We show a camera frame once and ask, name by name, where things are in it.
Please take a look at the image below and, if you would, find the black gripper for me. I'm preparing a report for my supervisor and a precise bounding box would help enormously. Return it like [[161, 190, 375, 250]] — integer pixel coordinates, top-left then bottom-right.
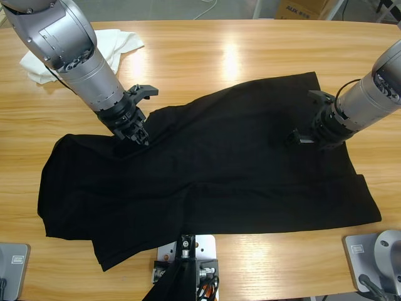
[[284, 106, 357, 152], [95, 93, 150, 147]]

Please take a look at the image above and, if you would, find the black t-shirt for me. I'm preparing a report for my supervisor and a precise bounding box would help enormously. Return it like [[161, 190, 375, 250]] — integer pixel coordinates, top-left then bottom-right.
[[36, 71, 383, 273]]

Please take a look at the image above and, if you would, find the white folded garment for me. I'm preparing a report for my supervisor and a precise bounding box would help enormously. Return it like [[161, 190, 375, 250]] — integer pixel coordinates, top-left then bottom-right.
[[19, 28, 145, 85]]

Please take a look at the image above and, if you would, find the cardboard box with blue print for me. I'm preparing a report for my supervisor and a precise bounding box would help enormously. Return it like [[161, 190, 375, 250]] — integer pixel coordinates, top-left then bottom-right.
[[274, 0, 338, 20]]

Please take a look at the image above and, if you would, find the wooden pallet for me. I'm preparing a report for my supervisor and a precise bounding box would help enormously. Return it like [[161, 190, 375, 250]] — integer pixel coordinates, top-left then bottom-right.
[[0, 6, 12, 29]]

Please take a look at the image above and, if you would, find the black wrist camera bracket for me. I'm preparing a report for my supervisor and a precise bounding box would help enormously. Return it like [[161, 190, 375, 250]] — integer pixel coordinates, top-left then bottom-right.
[[125, 83, 159, 103], [307, 90, 336, 109]]

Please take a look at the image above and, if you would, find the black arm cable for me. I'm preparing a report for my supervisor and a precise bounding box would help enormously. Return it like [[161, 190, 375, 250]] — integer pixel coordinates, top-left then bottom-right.
[[43, 64, 81, 97], [336, 78, 362, 97]]

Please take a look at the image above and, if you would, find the white mount plate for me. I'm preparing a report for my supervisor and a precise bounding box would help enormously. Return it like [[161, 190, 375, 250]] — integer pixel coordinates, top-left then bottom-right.
[[156, 233, 219, 283]]

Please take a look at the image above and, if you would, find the white metal post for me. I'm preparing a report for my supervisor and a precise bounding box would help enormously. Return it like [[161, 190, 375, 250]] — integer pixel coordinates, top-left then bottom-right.
[[252, 0, 267, 20]]

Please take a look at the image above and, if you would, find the white floor cable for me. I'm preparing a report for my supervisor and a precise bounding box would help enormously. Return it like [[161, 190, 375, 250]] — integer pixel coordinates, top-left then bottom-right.
[[192, 0, 219, 20]]

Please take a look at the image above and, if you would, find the white slanted frame leg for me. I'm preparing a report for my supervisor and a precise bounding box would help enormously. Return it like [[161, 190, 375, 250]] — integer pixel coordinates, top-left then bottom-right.
[[325, 0, 348, 21]]

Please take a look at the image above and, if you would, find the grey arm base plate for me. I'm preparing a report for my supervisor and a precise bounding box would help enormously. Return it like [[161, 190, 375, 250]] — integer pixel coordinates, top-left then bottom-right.
[[344, 229, 401, 295], [0, 243, 31, 301]]

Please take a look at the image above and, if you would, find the black camera post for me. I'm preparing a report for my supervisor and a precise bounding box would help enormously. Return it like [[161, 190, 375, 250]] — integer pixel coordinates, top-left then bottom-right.
[[143, 233, 198, 301]]

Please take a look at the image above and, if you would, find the black chair frame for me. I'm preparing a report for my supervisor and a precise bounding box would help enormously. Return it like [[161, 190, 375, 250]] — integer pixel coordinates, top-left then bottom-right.
[[374, 0, 401, 24]]

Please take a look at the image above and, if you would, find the orange cable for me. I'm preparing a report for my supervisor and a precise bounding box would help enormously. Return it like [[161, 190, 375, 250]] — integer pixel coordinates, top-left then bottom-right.
[[197, 277, 220, 301]]

